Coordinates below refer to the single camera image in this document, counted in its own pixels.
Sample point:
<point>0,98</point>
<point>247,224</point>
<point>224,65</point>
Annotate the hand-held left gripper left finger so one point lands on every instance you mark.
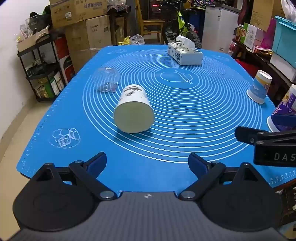
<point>96,163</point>

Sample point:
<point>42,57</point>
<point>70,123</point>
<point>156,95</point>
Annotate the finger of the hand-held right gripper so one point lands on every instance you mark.
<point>246,136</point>
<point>285,121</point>

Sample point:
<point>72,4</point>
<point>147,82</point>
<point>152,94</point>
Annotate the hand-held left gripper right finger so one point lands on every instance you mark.
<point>197,165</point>

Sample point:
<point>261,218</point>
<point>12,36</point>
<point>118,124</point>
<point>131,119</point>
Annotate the purple paper cup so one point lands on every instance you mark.
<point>286,104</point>

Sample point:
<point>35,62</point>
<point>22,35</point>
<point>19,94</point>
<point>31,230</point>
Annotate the white and blue paper cup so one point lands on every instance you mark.
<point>259,89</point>

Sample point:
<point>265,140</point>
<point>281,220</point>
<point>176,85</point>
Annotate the clear plastic cup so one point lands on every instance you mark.
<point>106,78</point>

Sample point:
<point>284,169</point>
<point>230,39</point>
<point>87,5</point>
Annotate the blue silicone mat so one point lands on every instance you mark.
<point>175,143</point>

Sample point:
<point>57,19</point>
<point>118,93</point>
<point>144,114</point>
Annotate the dark wooden side table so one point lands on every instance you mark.
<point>261,62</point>

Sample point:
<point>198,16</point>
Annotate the teal storage box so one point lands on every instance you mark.
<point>284,39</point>

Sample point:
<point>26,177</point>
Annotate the pink bag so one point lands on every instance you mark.
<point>269,34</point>

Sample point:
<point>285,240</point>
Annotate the green and white box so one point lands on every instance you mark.
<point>251,36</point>

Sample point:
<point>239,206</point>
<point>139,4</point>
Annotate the white patterned tissue box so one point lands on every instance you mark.
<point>185,54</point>

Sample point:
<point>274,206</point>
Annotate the red and white box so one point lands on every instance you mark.
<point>66,62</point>

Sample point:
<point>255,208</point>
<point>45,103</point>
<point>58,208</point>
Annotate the black shelf rack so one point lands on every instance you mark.
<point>44,69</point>

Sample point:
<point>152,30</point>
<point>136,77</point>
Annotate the brown cardboard box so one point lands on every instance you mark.
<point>262,14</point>

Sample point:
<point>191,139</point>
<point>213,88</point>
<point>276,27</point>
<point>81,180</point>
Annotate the white chest freezer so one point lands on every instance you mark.
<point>219,27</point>

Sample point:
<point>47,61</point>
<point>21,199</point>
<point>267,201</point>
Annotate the yellow toy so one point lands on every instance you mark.
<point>124,41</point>

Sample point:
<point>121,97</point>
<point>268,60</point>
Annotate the tall cardboard box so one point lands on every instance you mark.
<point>90,34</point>

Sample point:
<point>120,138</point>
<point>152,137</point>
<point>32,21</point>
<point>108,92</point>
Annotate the black and yellow bicycle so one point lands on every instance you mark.
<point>182,23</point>

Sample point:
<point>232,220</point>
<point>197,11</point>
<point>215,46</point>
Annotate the clear plastic bag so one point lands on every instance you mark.
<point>137,39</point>

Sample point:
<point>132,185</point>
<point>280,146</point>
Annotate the open cardboard box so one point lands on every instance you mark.
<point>30,41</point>

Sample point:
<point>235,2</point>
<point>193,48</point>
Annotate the wooden chair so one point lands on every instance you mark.
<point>151,25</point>

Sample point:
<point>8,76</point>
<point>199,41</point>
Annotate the wide cardboard box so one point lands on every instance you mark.
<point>76,11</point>

